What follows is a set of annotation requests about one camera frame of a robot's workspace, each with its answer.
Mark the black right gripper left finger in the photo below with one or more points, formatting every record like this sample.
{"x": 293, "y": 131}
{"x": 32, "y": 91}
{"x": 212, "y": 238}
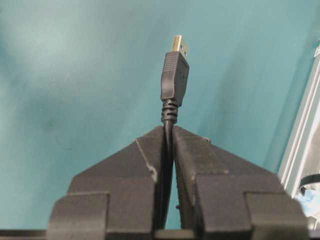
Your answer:
{"x": 115, "y": 199}

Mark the aluminium extrusion frame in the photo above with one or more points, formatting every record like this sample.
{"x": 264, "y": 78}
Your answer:
{"x": 298, "y": 161}

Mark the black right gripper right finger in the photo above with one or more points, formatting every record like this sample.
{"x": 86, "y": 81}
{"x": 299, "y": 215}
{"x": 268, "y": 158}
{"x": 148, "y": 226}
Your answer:
{"x": 225, "y": 197}

